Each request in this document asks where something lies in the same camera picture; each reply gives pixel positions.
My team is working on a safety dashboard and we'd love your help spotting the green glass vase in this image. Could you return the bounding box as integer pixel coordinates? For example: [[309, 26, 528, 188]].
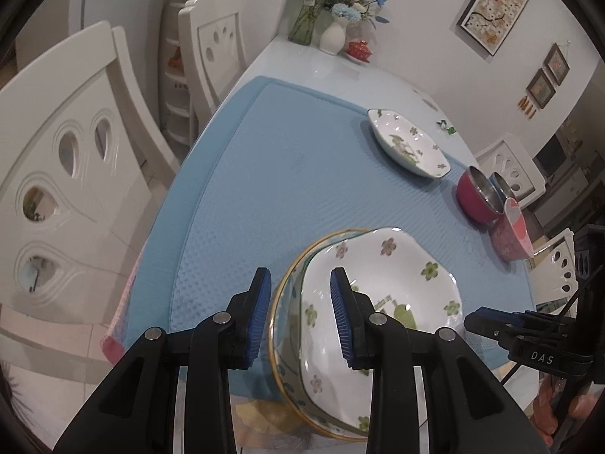
[[287, 0, 327, 47]]

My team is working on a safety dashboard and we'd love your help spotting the blue steel bowl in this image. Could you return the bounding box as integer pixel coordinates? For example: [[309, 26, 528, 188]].
[[489, 171, 513, 199]]

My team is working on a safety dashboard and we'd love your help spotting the floral tablecloth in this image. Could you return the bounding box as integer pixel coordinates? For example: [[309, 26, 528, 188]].
[[101, 246, 379, 454]]

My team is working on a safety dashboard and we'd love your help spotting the round yellow-rimmed floral plate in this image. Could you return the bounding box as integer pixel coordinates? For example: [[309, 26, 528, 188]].
[[268, 228, 374, 440]]

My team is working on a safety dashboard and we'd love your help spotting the red steel bowl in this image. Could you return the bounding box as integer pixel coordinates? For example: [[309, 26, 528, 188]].
[[456, 165, 504, 225]]

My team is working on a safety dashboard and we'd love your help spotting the squarish white floral plate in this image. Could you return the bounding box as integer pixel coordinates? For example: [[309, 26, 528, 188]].
[[367, 108, 450, 179]]

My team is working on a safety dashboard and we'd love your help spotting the small framed picture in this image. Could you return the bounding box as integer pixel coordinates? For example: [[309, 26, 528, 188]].
[[543, 42, 569, 87], [526, 68, 555, 109]]

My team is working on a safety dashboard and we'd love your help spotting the large framed floral picture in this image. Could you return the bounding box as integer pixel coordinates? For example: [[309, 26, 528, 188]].
[[457, 0, 537, 60]]

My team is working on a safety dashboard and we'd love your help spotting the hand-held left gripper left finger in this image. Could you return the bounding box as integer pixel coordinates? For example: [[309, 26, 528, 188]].
[[54, 267, 273, 454]]

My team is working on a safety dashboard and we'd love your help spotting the pink ceramic bowl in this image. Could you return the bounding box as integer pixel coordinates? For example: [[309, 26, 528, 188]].
[[489, 197, 527, 262]]

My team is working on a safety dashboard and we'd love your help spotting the octagonal white floral plate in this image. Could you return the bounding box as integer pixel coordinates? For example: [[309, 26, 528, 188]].
[[300, 227, 463, 436]]

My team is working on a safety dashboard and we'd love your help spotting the white ceramic vase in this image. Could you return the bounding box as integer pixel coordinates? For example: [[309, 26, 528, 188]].
[[319, 13, 348, 56]]

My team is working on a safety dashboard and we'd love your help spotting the white ornate shelf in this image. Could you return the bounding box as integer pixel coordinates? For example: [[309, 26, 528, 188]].
[[158, 0, 225, 145]]

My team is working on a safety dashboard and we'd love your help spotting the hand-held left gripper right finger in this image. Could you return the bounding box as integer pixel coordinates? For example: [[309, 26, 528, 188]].
[[329, 267, 540, 454]]

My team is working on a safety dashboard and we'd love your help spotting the light blue table mat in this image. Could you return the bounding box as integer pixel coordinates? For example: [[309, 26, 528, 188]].
[[116, 76, 537, 400]]

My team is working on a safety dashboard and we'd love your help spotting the red candy dish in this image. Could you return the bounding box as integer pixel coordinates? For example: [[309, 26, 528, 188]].
[[344, 40, 374, 64]]

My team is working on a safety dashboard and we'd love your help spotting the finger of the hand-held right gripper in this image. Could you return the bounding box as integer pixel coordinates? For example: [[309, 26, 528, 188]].
[[464, 314, 517, 348], [475, 308, 525, 325]]

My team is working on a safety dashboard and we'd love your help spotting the white dining chair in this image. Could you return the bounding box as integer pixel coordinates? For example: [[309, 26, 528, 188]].
[[474, 133, 546, 209], [178, 0, 250, 128], [0, 20, 183, 370], [524, 228, 580, 310]]

